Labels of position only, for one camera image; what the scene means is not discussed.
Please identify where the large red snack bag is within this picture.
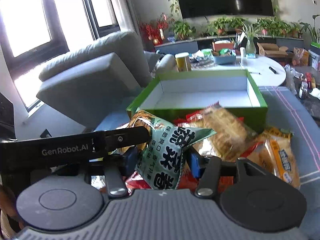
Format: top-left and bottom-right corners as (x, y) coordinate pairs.
(123, 114), (253, 193)

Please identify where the orange cracker packet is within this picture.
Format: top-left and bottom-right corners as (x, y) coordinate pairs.
(186, 103), (258, 161)

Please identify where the green white snack bag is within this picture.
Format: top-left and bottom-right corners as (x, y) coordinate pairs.
(129, 109), (216, 190)

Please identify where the yellow label pastry packet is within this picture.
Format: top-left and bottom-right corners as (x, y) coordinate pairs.
(242, 127), (300, 189)

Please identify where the green cardboard box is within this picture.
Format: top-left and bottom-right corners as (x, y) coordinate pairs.
(126, 69), (267, 133)

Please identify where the grey sofa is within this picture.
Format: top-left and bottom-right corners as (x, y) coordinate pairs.
(36, 31), (177, 128)

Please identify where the gold cylindrical tin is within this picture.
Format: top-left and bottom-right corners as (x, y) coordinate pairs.
(175, 52), (191, 72)

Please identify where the blue snack tray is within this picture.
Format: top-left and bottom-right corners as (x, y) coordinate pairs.
(213, 49), (236, 65)

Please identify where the white oval coffee table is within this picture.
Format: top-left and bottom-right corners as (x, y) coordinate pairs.
(191, 55), (286, 87)

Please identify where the dark marble round table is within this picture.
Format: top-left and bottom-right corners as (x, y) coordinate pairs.
(293, 66), (320, 126)

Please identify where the grey tv cabinet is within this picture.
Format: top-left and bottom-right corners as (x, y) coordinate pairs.
(154, 34), (304, 55)

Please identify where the open cardboard box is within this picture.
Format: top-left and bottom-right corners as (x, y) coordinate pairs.
(257, 43), (288, 57)

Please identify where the red flower arrangement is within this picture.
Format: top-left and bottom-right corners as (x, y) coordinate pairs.
(139, 13), (172, 46)

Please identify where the glass vase with green plant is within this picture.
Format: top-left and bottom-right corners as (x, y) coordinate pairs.
(240, 24), (261, 54)

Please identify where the tall plant in white pot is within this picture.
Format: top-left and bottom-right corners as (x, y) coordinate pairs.
(299, 14), (319, 47)

